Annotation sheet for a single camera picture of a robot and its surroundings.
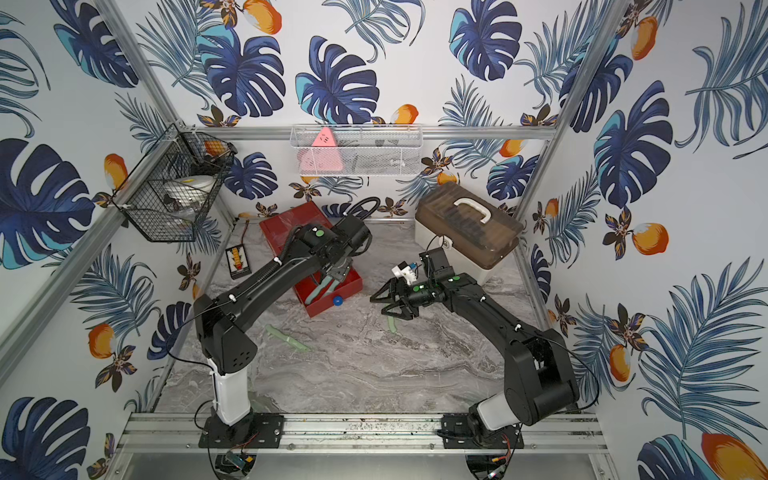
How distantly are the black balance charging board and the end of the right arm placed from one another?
57cm

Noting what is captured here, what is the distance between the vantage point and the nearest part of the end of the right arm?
0.67 metres

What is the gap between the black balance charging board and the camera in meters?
1.06
